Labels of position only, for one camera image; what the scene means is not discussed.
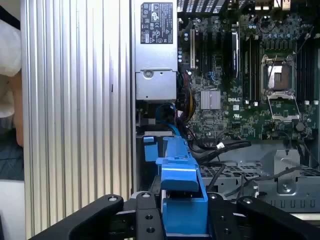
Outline yellow black power cable bundle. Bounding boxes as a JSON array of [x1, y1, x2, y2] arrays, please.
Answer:
[[176, 69, 198, 141]]

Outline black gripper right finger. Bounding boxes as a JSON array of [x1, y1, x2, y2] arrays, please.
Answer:
[[207, 192, 320, 240]]

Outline black metal PC case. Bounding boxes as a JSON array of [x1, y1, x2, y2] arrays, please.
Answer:
[[129, 0, 320, 221]]

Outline silver power supply unit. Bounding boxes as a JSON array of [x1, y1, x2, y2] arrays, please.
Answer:
[[133, 0, 179, 101]]

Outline thin metal locking lever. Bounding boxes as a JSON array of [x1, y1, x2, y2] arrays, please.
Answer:
[[291, 25, 315, 55], [265, 55, 277, 83]]

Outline black expansion slot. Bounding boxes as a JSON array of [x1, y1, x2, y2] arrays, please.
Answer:
[[199, 31, 208, 73]]

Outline metal socket cover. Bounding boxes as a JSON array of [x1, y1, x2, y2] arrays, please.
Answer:
[[266, 91, 301, 123]]

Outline CPU socket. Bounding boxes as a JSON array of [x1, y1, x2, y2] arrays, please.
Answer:
[[259, 56, 297, 92]]

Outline person in white shirt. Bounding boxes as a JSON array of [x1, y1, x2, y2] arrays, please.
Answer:
[[0, 4, 25, 181]]

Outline white expansion slot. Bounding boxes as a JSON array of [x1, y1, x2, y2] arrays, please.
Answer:
[[189, 29, 196, 70]]

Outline black wire white label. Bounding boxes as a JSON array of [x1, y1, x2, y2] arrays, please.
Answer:
[[187, 139, 252, 153]]

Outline green motherboard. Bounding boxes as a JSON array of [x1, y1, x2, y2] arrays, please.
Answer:
[[176, 11, 320, 141]]

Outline metal drive cage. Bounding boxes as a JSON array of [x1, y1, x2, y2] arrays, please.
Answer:
[[197, 148, 320, 213]]

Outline blue wire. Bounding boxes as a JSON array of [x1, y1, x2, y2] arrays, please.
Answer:
[[155, 102, 182, 141]]

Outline silver chipset heatsink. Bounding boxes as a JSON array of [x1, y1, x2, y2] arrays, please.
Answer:
[[200, 90, 222, 110]]

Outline hard disk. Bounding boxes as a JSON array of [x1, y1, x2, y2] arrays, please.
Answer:
[[142, 136, 210, 237]]

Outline black printed wire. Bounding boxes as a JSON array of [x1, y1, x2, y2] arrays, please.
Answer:
[[197, 143, 252, 165]]

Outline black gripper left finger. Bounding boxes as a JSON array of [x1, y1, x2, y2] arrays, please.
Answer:
[[28, 191, 166, 240]]

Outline black RAM slot white clips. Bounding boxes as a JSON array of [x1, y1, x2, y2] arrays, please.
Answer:
[[252, 37, 260, 106], [243, 37, 250, 105], [303, 37, 311, 105], [312, 37, 320, 105]]

